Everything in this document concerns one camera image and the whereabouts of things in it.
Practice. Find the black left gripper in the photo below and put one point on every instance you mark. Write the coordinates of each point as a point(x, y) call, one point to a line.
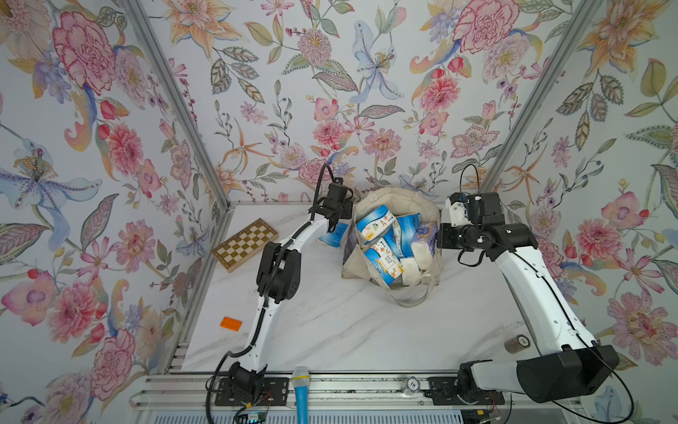
point(346, 210)

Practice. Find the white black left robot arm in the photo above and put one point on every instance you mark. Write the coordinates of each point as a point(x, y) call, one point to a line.
point(278, 279)

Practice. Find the purple tissue pack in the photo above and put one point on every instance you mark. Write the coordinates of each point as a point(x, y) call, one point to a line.
point(423, 245)

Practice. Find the blue tissue pack front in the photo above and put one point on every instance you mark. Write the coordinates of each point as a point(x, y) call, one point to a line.
point(405, 233)

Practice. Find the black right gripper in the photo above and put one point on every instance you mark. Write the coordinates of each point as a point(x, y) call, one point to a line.
point(444, 237)

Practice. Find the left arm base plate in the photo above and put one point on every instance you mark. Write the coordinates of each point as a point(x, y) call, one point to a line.
point(267, 391)

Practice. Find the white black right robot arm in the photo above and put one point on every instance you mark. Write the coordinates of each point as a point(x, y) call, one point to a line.
point(570, 363)

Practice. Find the blue white tissue pack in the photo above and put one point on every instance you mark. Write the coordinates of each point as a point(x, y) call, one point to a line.
point(374, 224)

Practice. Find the aluminium front rail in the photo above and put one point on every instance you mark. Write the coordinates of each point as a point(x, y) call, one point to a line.
point(328, 391)

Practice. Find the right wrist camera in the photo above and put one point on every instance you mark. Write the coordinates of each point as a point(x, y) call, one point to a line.
point(457, 211)

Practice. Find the beige canvas tote bag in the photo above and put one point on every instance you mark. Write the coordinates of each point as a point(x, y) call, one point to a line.
point(401, 202)

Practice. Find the wooden chessboard box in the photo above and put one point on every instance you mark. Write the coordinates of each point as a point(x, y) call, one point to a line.
point(244, 245)

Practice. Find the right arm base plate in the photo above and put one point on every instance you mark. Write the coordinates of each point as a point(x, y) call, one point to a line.
point(448, 391)

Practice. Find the orange tag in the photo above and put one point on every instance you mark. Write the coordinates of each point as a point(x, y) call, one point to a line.
point(232, 324)

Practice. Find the brown cylinder roll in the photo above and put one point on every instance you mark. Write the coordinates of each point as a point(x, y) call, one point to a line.
point(517, 344)

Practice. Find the silver round knob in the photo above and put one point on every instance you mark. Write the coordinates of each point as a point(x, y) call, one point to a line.
point(411, 386)

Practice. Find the blue microphone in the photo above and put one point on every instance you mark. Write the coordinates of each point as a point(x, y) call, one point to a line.
point(301, 382)

